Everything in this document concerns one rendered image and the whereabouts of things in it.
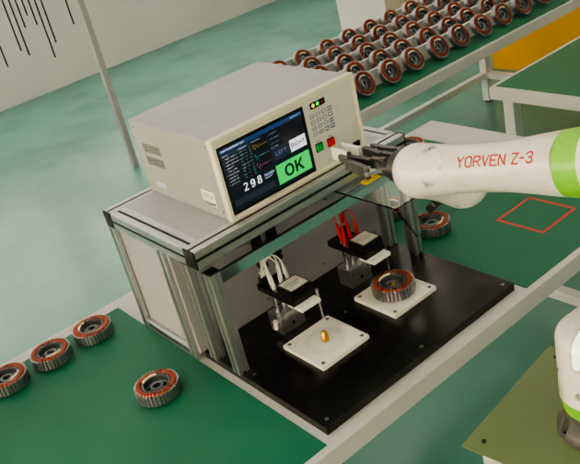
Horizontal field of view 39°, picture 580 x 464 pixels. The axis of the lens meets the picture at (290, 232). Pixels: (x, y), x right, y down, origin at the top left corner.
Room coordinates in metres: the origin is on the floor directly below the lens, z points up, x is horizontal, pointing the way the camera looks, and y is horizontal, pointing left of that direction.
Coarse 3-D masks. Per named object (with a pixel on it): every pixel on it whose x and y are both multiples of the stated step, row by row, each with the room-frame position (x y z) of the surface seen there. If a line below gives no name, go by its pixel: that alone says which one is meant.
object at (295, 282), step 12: (276, 276) 1.78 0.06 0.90; (300, 276) 1.71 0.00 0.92; (264, 288) 1.73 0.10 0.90; (276, 288) 1.69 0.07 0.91; (288, 288) 1.66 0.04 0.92; (300, 288) 1.66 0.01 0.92; (312, 288) 1.68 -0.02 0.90; (276, 300) 1.73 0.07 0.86; (288, 300) 1.65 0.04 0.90; (300, 300) 1.65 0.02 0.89; (312, 300) 1.65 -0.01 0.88
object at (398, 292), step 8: (384, 272) 1.80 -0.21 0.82; (392, 272) 1.79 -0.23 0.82; (400, 272) 1.78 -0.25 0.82; (408, 272) 1.77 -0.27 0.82; (376, 280) 1.77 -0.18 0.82; (384, 280) 1.78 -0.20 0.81; (392, 280) 1.76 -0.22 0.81; (400, 280) 1.77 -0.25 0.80; (408, 280) 1.73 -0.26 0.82; (376, 288) 1.73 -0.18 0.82; (384, 288) 1.72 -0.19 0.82; (392, 288) 1.72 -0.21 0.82; (400, 288) 1.70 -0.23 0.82; (408, 288) 1.70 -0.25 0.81; (376, 296) 1.73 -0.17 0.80; (384, 296) 1.71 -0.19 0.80; (392, 296) 1.70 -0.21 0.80; (400, 296) 1.70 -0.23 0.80; (408, 296) 1.71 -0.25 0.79
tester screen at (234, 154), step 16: (272, 128) 1.77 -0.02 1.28; (288, 128) 1.80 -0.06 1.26; (304, 128) 1.82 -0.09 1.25; (240, 144) 1.72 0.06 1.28; (256, 144) 1.75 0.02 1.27; (272, 144) 1.77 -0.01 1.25; (224, 160) 1.70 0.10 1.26; (240, 160) 1.72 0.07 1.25; (256, 160) 1.74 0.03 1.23; (272, 160) 1.76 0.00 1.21; (240, 176) 1.71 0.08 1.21; (272, 176) 1.76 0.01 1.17; (240, 192) 1.71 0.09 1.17; (240, 208) 1.70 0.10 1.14
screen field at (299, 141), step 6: (294, 138) 1.80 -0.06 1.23; (300, 138) 1.81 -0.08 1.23; (288, 144) 1.79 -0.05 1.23; (294, 144) 1.80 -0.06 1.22; (300, 144) 1.81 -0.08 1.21; (306, 144) 1.82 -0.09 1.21; (276, 150) 1.77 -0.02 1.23; (282, 150) 1.78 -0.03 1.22; (288, 150) 1.79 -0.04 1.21; (294, 150) 1.80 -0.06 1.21; (276, 156) 1.77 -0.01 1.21; (282, 156) 1.78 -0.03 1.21
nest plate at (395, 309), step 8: (416, 280) 1.78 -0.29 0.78; (368, 288) 1.80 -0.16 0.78; (416, 288) 1.74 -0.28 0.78; (424, 288) 1.73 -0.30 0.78; (432, 288) 1.72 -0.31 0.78; (360, 296) 1.77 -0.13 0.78; (368, 296) 1.76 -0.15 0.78; (416, 296) 1.70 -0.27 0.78; (424, 296) 1.71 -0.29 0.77; (368, 304) 1.73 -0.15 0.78; (376, 304) 1.72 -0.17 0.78; (384, 304) 1.71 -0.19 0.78; (392, 304) 1.70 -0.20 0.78; (400, 304) 1.69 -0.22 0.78; (408, 304) 1.68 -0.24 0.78; (416, 304) 1.69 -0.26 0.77; (384, 312) 1.68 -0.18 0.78; (392, 312) 1.66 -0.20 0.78; (400, 312) 1.66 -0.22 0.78
